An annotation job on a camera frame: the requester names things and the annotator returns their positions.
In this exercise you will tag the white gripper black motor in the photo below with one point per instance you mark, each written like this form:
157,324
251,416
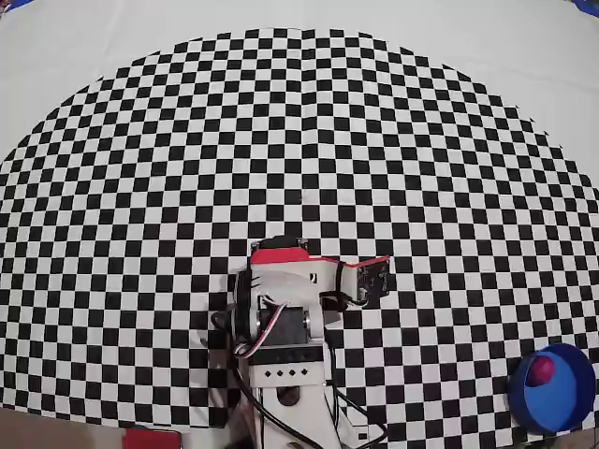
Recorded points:
280,255

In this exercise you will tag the pink faceted ball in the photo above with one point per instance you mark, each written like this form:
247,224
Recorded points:
541,371

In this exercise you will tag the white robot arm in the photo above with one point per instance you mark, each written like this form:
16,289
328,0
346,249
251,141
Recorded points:
290,374

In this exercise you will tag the blue round box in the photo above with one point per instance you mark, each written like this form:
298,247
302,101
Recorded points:
557,402

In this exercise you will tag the black white checkered mat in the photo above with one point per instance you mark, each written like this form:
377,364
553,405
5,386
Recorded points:
140,187

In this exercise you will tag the red flat object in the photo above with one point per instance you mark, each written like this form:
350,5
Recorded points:
152,439

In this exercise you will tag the blue tape strip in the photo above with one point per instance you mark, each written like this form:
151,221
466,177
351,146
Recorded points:
587,5

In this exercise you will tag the camera board red mount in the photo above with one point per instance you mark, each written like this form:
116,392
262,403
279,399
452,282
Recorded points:
374,278

